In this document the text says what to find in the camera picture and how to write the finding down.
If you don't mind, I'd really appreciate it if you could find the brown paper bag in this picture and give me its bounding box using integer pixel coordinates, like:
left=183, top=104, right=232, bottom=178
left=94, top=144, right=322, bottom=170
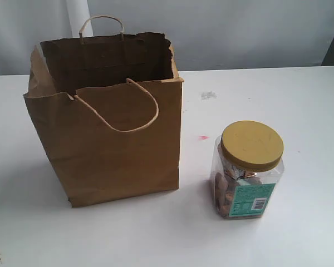
left=24, top=31, right=183, bottom=207

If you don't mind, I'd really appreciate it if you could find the clear jar yellow lid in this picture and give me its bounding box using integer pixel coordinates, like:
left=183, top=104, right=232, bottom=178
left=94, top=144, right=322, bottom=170
left=210, top=120, right=284, bottom=219

